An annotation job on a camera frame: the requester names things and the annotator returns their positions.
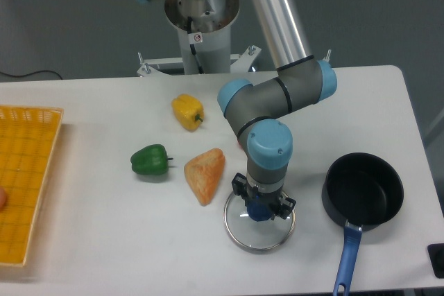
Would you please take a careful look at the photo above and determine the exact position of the yellow woven basket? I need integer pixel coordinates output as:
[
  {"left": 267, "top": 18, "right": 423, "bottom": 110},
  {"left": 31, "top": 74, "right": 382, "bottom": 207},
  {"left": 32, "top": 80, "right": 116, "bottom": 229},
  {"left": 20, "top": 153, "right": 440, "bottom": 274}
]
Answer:
[{"left": 1, "top": 105, "right": 64, "bottom": 267}]

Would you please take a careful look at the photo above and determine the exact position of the black device at table edge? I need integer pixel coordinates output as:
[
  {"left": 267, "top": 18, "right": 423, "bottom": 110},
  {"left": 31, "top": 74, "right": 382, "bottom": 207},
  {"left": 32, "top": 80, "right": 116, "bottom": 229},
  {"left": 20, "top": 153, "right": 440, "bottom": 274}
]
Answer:
[{"left": 427, "top": 243, "right": 444, "bottom": 279}]

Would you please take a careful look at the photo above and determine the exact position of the triangular bread pastry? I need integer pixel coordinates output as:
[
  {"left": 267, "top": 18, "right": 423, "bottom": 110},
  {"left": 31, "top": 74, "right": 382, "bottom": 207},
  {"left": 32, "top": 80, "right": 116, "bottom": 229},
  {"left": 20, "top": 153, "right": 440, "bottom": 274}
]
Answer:
[{"left": 184, "top": 148, "right": 225, "bottom": 206}]

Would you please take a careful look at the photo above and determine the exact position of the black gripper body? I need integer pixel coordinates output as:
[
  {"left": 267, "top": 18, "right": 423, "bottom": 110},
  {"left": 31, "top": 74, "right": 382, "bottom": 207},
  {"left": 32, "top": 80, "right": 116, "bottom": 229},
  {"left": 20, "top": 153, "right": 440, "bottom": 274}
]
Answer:
[{"left": 244, "top": 180, "right": 284, "bottom": 209}]

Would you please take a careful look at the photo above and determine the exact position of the black cable on pedestal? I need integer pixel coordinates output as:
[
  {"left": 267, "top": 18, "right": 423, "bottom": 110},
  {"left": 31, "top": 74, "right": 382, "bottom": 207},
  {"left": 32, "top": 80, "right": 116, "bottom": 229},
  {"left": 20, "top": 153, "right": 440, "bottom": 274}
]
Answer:
[{"left": 187, "top": 15, "right": 205, "bottom": 75}]

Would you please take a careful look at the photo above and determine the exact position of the green bell pepper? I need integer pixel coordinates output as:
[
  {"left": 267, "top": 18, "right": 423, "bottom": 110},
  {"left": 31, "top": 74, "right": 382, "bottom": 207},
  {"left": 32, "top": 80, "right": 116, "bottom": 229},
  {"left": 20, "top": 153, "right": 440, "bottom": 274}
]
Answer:
[{"left": 130, "top": 143, "right": 173, "bottom": 175}]

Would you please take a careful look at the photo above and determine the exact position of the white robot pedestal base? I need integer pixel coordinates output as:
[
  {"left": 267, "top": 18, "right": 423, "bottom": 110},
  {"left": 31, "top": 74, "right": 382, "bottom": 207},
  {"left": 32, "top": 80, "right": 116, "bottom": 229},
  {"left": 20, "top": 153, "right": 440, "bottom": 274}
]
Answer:
[{"left": 136, "top": 0, "right": 332, "bottom": 78}]

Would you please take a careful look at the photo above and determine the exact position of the yellow bell pepper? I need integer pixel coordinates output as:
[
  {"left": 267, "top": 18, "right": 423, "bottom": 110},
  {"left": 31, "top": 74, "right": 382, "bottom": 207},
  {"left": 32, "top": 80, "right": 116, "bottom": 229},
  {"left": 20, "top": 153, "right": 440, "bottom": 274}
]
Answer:
[{"left": 171, "top": 94, "right": 205, "bottom": 132}]

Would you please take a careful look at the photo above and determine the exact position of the glass lid blue knob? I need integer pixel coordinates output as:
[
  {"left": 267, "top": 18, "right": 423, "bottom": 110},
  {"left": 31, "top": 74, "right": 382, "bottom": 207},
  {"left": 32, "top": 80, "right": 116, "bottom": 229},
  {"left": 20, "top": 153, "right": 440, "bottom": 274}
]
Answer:
[{"left": 223, "top": 192, "right": 296, "bottom": 253}]

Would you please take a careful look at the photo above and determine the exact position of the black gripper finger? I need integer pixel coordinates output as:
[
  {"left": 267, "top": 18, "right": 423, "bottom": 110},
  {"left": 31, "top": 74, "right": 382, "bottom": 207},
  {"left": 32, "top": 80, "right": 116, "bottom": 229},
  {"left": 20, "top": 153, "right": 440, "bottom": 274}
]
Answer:
[
  {"left": 270, "top": 195, "right": 296, "bottom": 220},
  {"left": 231, "top": 173, "right": 247, "bottom": 200}
]

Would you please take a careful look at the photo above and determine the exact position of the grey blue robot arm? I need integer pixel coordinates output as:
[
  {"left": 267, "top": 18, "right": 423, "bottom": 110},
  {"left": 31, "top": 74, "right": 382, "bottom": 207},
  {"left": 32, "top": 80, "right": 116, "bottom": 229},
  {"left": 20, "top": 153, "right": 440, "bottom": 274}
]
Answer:
[{"left": 139, "top": 0, "right": 337, "bottom": 221}]

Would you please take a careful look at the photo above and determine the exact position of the black saucepan blue handle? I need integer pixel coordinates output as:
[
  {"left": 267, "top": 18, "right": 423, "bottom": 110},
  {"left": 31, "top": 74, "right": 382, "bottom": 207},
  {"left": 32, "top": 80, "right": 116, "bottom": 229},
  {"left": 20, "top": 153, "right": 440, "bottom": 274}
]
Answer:
[{"left": 322, "top": 153, "right": 404, "bottom": 295}]

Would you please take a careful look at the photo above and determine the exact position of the black cable on floor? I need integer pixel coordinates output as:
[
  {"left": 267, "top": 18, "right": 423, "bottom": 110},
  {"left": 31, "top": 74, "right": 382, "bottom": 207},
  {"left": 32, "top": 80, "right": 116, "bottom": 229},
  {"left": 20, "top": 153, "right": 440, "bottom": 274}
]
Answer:
[{"left": 0, "top": 69, "right": 63, "bottom": 80}]

